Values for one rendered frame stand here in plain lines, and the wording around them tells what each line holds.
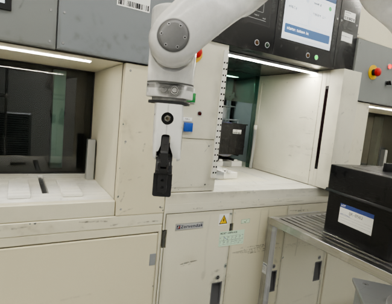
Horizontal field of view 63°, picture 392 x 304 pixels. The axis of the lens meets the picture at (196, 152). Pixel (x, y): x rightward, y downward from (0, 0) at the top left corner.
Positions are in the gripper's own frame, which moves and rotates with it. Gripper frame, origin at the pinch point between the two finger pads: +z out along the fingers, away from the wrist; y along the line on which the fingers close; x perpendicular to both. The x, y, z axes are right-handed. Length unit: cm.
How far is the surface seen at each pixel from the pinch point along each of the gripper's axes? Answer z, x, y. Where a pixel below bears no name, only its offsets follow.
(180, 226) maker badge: 26, -7, 51
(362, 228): 19, -66, 39
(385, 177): 0, -67, 33
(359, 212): 14, -65, 40
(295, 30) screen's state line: -50, -46, 70
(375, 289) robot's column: 25, -54, 12
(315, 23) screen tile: -55, -56, 74
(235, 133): -5, -37, 123
